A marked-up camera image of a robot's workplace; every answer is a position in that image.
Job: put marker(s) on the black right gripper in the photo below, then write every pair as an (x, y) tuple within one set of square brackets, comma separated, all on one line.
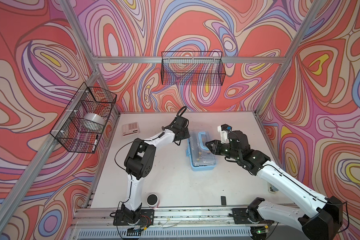
[(215, 147)]

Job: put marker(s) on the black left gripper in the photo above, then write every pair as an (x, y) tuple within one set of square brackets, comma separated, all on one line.
[(187, 135)]

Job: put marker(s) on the blue plastic tool box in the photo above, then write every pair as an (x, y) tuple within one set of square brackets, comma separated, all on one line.
[(200, 157)]

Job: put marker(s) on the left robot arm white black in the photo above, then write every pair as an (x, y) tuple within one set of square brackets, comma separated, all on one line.
[(140, 159)]

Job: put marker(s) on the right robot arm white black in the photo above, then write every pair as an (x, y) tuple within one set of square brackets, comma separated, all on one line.
[(317, 216)]

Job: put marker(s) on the white pink calculator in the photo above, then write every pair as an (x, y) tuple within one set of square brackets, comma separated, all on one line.
[(130, 129)]

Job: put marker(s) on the small black block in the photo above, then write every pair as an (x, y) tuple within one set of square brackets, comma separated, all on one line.
[(223, 201)]

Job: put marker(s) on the pink cup black lid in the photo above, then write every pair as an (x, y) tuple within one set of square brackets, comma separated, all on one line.
[(153, 200)]

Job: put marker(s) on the black marker in basket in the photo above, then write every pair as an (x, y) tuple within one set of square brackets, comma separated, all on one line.
[(96, 141)]

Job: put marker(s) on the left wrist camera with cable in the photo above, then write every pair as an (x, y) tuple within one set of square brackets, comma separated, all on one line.
[(179, 115)]

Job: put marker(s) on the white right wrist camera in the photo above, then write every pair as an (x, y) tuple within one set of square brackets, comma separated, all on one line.
[(224, 130)]

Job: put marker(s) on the black wire basket back wall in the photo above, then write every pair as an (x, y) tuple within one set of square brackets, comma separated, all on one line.
[(192, 68)]

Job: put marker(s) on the black wire basket wall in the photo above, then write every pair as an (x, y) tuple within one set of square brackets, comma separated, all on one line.
[(192, 68), (69, 131)]

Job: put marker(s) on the grey box by wall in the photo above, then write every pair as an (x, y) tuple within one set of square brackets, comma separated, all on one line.
[(272, 189)]

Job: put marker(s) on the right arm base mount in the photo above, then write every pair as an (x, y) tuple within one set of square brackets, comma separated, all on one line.
[(250, 214)]

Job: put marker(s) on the grey duct tape roll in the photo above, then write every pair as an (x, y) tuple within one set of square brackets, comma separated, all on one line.
[(93, 122)]

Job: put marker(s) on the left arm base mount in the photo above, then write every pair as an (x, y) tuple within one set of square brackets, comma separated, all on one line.
[(140, 217)]

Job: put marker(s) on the black wire basket left wall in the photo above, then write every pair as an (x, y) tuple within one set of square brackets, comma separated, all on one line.
[(69, 131)]

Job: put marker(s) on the aluminium frame corner post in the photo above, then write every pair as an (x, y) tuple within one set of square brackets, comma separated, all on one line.
[(301, 32)]

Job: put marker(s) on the aluminium front rail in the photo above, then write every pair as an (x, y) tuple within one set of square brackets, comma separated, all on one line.
[(199, 223)]

